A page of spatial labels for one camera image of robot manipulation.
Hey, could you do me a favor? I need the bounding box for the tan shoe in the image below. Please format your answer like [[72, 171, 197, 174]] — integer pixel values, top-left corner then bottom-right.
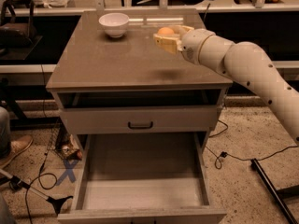
[[0, 135, 33, 168]]

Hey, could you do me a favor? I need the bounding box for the black floor cable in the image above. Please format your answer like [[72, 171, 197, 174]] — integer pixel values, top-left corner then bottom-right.
[[24, 109, 61, 224], [205, 119, 299, 170]]

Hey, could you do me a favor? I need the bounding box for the closed upper drawer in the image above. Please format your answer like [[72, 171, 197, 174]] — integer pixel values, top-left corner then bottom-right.
[[60, 105, 219, 134]]

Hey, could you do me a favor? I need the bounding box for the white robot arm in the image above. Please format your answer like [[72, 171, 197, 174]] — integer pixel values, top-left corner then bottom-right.
[[153, 25, 299, 144]]

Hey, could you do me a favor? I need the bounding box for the black floor cable left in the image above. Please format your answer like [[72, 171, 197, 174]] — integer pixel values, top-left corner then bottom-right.
[[24, 109, 61, 224]]

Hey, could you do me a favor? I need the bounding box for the black floor cable right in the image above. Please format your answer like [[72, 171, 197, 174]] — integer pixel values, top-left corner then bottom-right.
[[205, 119, 299, 170]]

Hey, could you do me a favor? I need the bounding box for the blue tape cross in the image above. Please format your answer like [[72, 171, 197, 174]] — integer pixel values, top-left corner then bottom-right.
[[56, 160, 78, 186]]

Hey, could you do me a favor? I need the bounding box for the orange fruit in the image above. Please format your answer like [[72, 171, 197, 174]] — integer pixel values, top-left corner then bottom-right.
[[158, 27, 175, 35]]

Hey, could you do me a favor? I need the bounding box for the wire basket with items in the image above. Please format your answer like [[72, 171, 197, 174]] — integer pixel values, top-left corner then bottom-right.
[[47, 121, 82, 161]]

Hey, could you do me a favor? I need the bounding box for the grey trouser leg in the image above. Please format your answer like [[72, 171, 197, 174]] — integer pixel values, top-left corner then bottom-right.
[[0, 107, 11, 159]]

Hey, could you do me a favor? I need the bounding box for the black tripod leg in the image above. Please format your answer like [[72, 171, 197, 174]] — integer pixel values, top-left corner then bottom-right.
[[0, 169, 72, 215]]

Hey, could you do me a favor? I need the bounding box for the white ceramic bowl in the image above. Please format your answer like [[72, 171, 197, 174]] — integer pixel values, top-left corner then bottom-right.
[[98, 13, 129, 38]]

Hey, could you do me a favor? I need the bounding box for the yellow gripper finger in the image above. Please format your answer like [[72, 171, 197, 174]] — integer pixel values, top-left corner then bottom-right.
[[171, 25, 194, 35], [153, 34, 181, 54]]

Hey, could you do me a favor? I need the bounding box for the open middle drawer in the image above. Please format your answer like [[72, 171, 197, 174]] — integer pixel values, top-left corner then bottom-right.
[[58, 133, 226, 224]]

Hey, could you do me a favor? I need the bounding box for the grey drawer cabinet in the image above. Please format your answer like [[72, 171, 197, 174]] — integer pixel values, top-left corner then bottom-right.
[[45, 8, 234, 224]]

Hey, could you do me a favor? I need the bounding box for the black metal stand base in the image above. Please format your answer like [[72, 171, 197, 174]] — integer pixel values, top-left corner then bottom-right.
[[250, 159, 299, 224]]

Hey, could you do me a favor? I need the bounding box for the black chair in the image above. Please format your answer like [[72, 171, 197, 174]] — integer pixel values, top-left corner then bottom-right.
[[0, 0, 42, 61]]

